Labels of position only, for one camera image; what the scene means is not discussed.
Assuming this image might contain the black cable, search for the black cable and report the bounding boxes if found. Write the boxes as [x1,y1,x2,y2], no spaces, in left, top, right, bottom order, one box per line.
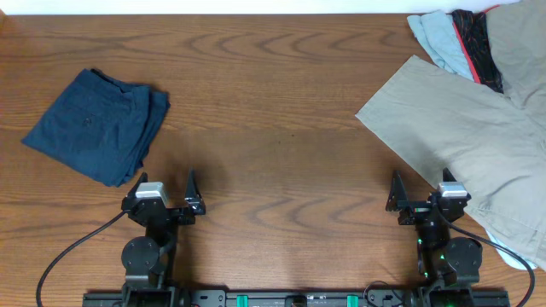
[35,209,128,307]
[439,208,537,307]

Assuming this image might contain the light blue garment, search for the light blue garment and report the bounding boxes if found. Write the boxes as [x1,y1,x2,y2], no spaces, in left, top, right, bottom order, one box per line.
[407,11,474,81]

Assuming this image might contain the khaki green shorts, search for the khaki green shorts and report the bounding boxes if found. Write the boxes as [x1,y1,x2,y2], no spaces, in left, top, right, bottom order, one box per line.
[357,1,545,267]

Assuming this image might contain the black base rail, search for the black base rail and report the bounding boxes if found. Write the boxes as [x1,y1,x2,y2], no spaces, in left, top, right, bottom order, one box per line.
[82,288,510,307]

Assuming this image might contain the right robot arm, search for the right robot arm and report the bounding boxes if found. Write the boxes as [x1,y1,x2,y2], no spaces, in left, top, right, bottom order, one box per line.
[386,169,483,306]

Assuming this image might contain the left black cable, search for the left black cable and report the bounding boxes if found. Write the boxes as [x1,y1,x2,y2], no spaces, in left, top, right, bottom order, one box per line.
[35,209,128,307]

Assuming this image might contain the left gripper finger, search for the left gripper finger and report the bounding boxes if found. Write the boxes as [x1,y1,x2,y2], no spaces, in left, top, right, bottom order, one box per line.
[126,172,148,199]
[184,169,202,201]

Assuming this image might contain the folded navy blue shorts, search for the folded navy blue shorts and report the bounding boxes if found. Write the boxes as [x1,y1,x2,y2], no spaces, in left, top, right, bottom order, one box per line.
[21,69,170,187]

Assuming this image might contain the black patterned sports garment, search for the black patterned sports garment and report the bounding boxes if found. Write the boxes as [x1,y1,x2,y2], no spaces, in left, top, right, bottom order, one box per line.
[450,9,503,94]

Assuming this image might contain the right black cable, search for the right black cable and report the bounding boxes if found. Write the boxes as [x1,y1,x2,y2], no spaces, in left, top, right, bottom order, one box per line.
[439,208,537,307]

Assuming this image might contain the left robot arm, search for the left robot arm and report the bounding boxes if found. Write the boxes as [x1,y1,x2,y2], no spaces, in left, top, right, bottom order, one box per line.
[120,171,206,307]

